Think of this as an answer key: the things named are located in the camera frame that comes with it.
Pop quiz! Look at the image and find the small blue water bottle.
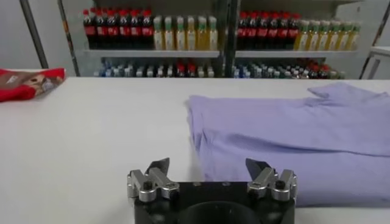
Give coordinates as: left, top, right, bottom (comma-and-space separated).
103, 62, 114, 79
241, 63, 252, 79
231, 63, 242, 79

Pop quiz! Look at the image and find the red bear print t-shirt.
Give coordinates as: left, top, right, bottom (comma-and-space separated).
0, 67, 66, 103

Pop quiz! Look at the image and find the purple cat print t-shirt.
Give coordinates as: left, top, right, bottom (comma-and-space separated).
185, 82, 390, 208

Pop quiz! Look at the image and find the small clear green bottle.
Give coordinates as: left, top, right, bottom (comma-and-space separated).
262, 63, 273, 79
252, 63, 263, 79
122, 63, 133, 79
112, 63, 123, 79

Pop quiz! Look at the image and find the glass beverage display cabinet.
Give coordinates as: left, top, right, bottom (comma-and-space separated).
224, 0, 390, 80
56, 0, 233, 79

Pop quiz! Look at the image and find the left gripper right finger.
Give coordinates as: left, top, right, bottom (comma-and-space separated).
245, 158, 299, 203

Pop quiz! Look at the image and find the large cola bottle red cap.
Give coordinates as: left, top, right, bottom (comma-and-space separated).
118, 9, 131, 50
278, 11, 289, 51
257, 11, 269, 51
237, 11, 249, 51
82, 9, 97, 50
268, 11, 279, 51
106, 9, 119, 50
247, 11, 259, 51
129, 9, 142, 50
288, 12, 300, 51
95, 9, 107, 50
141, 8, 154, 50

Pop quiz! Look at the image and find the dark diagonal pole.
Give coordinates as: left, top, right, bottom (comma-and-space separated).
18, 0, 49, 69

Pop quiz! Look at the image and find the large yellow tea bottle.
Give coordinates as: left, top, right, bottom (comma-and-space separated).
349, 21, 362, 51
307, 19, 319, 51
152, 15, 164, 51
174, 15, 186, 51
185, 15, 197, 51
328, 19, 339, 51
196, 15, 208, 51
163, 15, 175, 51
338, 20, 350, 51
317, 19, 329, 51
207, 15, 219, 51
294, 19, 308, 51

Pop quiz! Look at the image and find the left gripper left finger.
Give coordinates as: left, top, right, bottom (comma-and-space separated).
126, 157, 180, 203

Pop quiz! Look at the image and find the small cola bottle red cap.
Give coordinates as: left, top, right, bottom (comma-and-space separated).
186, 62, 197, 79
308, 62, 320, 80
319, 63, 330, 80
176, 62, 187, 79

